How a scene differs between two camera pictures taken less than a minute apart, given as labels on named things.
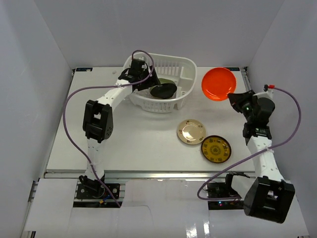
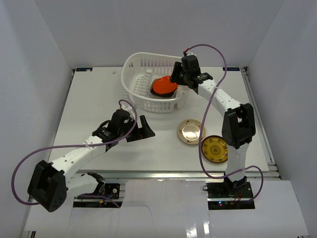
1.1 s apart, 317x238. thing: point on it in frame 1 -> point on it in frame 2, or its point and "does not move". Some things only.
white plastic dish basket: x=177 y=76 does not move
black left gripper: x=150 y=81 -> x=135 y=131
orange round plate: x=217 y=83 -> x=163 y=85
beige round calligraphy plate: x=191 y=131 does not move
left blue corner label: x=84 y=69 does not move
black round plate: x=165 y=91 does not move
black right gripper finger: x=240 y=101 -> x=175 y=76
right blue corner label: x=234 y=69 does not move
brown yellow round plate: x=216 y=149 does not move
